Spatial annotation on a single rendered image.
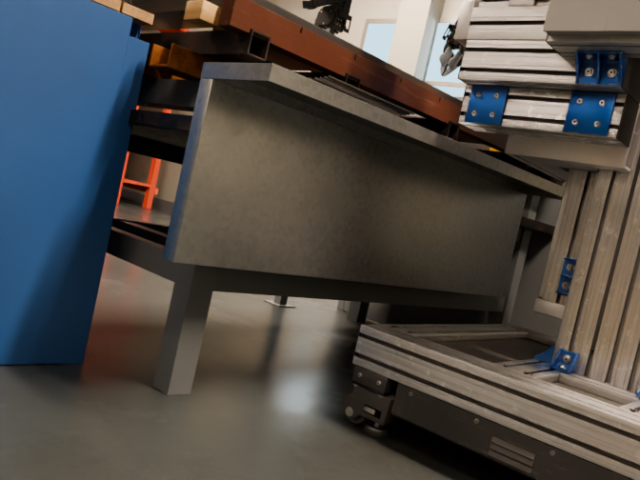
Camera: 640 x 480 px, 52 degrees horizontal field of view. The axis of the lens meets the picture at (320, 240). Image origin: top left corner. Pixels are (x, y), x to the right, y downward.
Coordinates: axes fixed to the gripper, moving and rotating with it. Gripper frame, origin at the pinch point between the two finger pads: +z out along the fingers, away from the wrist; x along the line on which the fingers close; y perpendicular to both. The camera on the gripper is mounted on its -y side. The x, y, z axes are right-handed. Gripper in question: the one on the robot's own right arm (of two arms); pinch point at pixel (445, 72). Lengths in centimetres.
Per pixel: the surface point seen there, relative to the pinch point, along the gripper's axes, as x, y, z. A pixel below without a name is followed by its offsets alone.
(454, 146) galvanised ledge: 39, 58, 23
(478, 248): 41, 6, 44
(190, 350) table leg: 23, 93, 88
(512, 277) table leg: 45, -40, 51
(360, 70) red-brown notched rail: 14, 69, 17
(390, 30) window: -223, -318, -63
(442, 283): 41, 21, 57
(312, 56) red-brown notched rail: 11, 84, 21
